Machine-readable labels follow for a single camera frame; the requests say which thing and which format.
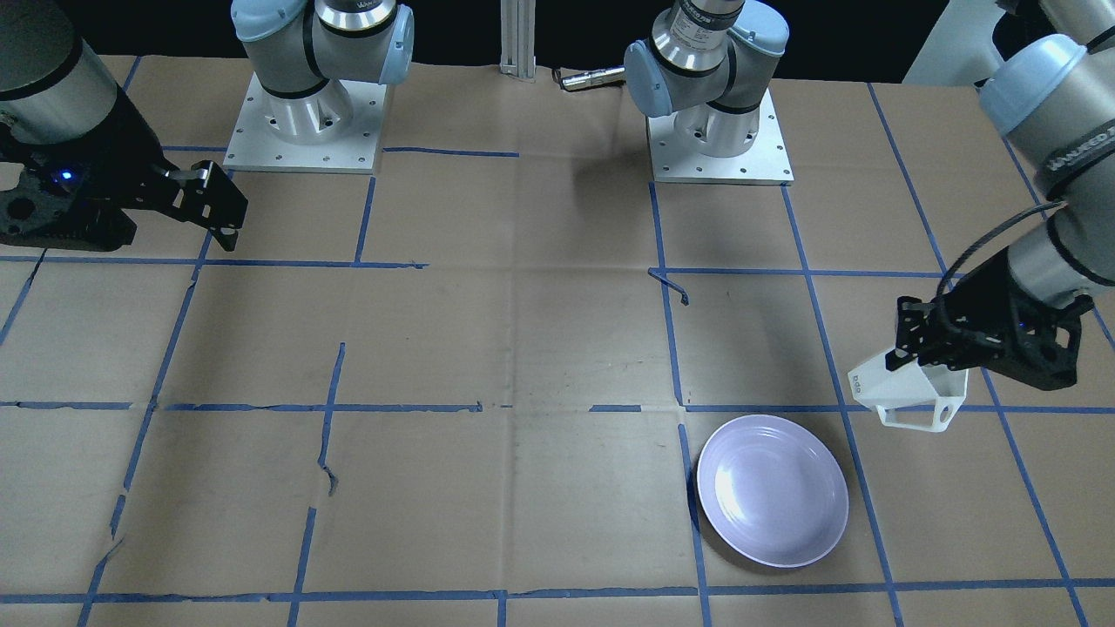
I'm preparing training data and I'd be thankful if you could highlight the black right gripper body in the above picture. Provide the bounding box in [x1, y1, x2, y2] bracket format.
[1, 118, 188, 253]

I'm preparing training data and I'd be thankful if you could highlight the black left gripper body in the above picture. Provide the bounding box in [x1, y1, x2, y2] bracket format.
[884, 257, 1094, 390]

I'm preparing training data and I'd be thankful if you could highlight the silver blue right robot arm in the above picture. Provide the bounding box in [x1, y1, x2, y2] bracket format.
[3, 1, 416, 254]

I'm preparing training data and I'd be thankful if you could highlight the lavender plate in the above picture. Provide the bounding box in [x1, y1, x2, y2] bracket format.
[694, 415, 851, 569]

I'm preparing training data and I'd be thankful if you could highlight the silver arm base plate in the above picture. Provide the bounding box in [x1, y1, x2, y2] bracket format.
[223, 76, 391, 175]
[646, 91, 795, 185]

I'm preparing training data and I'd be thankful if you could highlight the aluminium frame post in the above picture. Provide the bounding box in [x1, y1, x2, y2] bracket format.
[498, 0, 537, 83]

